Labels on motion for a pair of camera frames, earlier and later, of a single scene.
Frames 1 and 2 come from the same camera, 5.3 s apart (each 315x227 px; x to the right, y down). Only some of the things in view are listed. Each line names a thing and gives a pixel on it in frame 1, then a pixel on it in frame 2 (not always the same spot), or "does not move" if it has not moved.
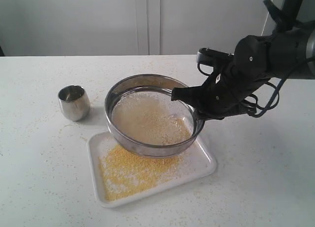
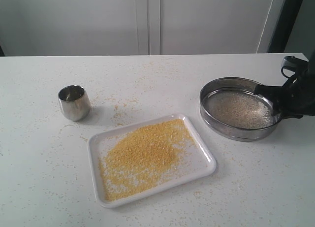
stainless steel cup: x=74 y=102 does not move
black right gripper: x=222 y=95 -> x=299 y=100
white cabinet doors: x=45 y=23 does not move
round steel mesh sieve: x=143 y=121 -> x=230 y=108
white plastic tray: x=121 y=177 does not move
